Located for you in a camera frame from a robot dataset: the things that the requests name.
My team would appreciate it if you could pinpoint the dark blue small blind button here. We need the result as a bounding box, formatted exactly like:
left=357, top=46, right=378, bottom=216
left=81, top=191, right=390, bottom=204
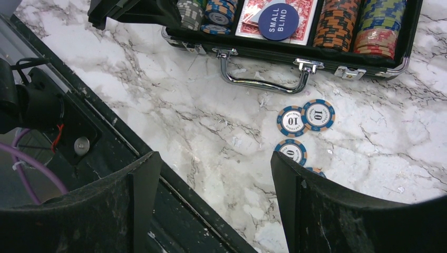
left=258, top=3, right=299, bottom=41

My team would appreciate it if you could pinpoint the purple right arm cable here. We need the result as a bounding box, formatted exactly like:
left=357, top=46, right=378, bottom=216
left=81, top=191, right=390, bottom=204
left=0, top=128, right=70, bottom=206

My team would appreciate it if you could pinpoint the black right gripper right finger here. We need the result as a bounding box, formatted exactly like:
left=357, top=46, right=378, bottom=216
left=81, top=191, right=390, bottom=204
left=270, top=151, right=446, bottom=252

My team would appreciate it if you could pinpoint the blue 10 chip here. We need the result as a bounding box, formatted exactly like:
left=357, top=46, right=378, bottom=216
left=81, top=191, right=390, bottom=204
left=276, top=105, right=309, bottom=138
left=274, top=139, right=307, bottom=166
left=305, top=167, right=326, bottom=178
left=300, top=99, right=336, bottom=132

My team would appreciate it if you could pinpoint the brown chip row in case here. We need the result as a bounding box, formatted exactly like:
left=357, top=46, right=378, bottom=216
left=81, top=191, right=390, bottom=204
left=313, top=0, right=362, bottom=52

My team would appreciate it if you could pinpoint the red playing card deck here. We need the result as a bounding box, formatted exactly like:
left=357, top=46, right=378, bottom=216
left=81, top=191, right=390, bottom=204
left=235, top=0, right=318, bottom=45

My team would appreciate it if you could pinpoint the black poker set case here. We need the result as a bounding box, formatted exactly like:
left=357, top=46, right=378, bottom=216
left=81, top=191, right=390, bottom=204
left=88, top=1, right=422, bottom=94

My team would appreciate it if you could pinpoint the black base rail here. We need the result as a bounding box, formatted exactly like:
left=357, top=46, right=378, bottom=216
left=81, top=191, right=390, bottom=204
left=1, top=16, right=254, bottom=252

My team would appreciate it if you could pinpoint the red green chip row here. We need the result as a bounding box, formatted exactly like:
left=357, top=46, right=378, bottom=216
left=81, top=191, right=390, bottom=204
left=353, top=0, right=407, bottom=60

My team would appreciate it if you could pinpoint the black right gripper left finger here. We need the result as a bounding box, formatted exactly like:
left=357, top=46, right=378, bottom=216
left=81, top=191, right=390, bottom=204
left=1, top=152, right=162, bottom=252

